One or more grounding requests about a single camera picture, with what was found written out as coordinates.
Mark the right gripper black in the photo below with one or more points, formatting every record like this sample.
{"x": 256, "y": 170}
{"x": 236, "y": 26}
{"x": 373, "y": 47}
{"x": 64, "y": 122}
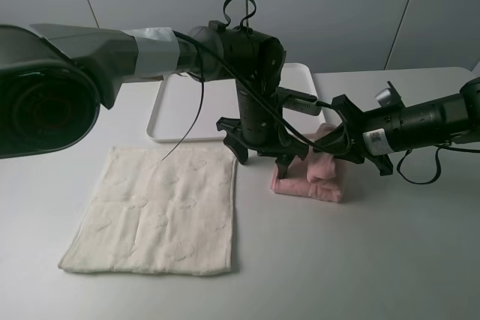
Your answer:
{"x": 346, "y": 142}

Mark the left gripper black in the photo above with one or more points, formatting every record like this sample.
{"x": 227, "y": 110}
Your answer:
{"x": 256, "y": 129}

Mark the pink towel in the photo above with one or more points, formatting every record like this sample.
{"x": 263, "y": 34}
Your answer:
{"x": 319, "y": 176}

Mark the cream white towel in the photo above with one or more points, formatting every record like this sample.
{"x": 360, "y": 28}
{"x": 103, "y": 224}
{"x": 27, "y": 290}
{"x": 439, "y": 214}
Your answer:
{"x": 155, "y": 212}

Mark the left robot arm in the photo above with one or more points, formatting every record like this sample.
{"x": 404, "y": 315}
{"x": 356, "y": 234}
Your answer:
{"x": 56, "y": 78}

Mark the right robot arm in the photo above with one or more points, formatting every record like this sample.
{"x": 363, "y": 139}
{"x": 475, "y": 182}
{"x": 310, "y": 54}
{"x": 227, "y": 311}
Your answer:
{"x": 445, "y": 123}

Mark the white rectangular plastic tray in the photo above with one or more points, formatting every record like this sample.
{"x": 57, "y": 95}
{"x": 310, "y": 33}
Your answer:
{"x": 178, "y": 100}

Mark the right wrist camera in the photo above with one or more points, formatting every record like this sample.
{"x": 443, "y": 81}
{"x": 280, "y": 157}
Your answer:
{"x": 389, "y": 97}

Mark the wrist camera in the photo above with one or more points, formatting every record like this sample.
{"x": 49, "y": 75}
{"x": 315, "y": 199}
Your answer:
{"x": 298, "y": 101}
{"x": 389, "y": 97}

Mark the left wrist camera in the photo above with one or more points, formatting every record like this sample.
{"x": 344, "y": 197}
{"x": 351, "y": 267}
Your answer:
{"x": 298, "y": 101}

